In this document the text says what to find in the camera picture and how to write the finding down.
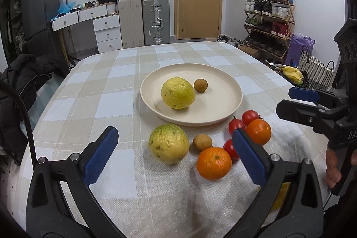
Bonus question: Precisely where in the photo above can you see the dark grey refrigerator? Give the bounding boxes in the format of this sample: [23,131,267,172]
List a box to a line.
[21,0,63,56]

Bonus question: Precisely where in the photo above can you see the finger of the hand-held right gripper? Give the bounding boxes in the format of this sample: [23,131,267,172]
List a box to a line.
[289,87,348,110]
[276,99,332,132]

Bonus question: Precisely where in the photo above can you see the white drawer desk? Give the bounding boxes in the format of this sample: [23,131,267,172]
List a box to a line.
[51,0,123,54]

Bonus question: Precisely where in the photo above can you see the cream round plate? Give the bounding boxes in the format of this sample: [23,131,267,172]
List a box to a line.
[140,63,243,127]

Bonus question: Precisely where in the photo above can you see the black jacket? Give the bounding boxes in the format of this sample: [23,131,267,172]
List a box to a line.
[0,53,70,163]

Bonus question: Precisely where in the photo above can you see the brown longan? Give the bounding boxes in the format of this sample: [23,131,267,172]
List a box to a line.
[192,134,213,151]
[193,79,208,93]

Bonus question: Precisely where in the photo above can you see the wrinkled pale passion fruit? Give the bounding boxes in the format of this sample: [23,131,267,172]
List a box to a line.
[148,124,190,165]

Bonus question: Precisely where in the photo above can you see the blue plastic bag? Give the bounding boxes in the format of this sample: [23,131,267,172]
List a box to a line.
[57,2,80,15]

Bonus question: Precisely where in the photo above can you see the beige suitcase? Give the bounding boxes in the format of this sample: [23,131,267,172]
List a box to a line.
[118,0,145,48]

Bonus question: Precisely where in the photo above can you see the black cable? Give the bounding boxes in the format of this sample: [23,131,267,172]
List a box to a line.
[0,81,38,172]

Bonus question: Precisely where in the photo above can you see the smooth yellow passion fruit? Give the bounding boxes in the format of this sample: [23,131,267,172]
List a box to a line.
[161,77,196,110]

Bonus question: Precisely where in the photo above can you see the green-tinged yellow passion fruit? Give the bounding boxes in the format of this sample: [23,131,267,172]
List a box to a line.
[270,182,291,212]

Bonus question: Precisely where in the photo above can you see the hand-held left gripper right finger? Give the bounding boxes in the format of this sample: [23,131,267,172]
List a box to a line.
[231,129,324,238]

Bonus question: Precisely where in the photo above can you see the rows of shoes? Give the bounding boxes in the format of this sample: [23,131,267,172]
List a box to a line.
[242,0,293,56]

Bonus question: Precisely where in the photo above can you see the pile of loose sneakers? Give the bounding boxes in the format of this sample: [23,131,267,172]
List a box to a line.
[218,34,246,47]

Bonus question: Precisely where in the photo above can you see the small cardboard box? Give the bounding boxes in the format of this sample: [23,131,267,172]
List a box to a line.
[238,44,258,57]

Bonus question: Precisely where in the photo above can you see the orange mandarin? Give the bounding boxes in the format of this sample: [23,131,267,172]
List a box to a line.
[246,119,272,146]
[197,147,233,181]

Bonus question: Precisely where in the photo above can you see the purple bag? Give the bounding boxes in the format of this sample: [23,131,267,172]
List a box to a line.
[284,33,315,67]

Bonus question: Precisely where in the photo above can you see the silver suitcase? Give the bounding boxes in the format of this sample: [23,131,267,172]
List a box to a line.
[142,0,170,46]

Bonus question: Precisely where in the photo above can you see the dark open shelf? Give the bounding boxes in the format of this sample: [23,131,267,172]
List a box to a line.
[0,0,25,66]

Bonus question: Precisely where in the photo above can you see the red tomato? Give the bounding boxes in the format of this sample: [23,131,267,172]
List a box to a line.
[241,110,262,127]
[229,118,246,136]
[223,139,240,162]

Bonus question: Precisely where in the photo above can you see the wooden shoe rack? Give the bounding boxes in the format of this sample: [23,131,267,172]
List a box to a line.
[243,0,296,63]

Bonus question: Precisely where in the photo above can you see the woven basket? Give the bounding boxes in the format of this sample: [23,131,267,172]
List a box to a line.
[298,51,336,91]

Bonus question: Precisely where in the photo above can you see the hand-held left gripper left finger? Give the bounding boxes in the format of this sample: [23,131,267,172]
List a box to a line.
[26,126,126,238]

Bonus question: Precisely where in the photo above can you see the person's right hand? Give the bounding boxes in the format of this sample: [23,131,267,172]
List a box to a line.
[325,147,342,189]

